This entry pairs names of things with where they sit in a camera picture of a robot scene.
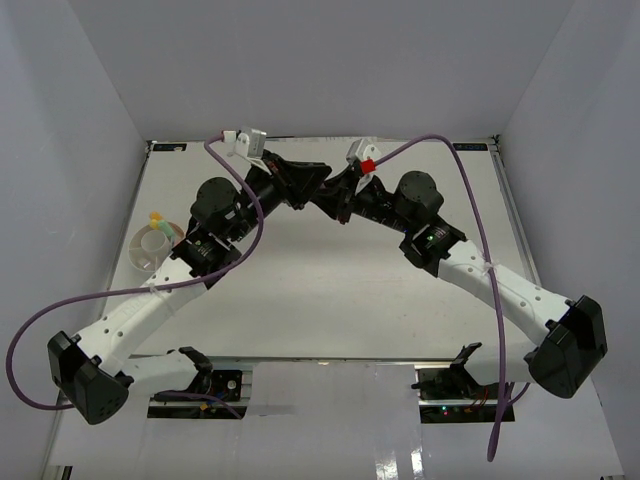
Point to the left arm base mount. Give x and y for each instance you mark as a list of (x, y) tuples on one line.
[(212, 395)]

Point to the white divided round container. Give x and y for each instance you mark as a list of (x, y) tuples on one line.
[(149, 247)]

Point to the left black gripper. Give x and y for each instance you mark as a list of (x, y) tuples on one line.
[(295, 183)]

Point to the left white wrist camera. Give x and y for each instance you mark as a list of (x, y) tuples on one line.
[(248, 143)]

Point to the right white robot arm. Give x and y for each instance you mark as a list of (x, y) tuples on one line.
[(568, 336)]

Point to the green marker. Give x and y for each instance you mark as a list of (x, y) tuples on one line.
[(166, 228)]

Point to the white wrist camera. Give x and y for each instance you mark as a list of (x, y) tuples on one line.
[(248, 143), (362, 155)]

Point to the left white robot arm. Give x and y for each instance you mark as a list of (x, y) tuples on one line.
[(95, 368)]

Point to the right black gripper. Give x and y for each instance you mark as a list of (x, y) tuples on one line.
[(338, 198)]

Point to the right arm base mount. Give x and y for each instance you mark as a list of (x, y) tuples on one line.
[(448, 394)]

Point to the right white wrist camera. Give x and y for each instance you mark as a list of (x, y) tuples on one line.
[(362, 155)]

